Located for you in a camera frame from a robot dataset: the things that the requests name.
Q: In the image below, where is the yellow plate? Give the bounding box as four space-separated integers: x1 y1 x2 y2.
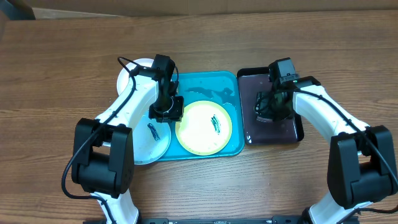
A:
175 100 233 156

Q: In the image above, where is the pink white plate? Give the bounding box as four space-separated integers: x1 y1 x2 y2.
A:
116 58 154 95

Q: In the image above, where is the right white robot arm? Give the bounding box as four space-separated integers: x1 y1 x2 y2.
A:
254 58 397 223

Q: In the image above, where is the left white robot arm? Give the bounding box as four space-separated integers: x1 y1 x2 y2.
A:
61 54 184 223

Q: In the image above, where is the black rectangular tray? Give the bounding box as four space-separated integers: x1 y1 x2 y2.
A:
237 67 304 145

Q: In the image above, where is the light blue plate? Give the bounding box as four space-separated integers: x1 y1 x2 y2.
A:
133 112 171 165

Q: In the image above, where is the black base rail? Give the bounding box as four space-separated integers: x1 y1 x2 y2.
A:
83 214 360 224

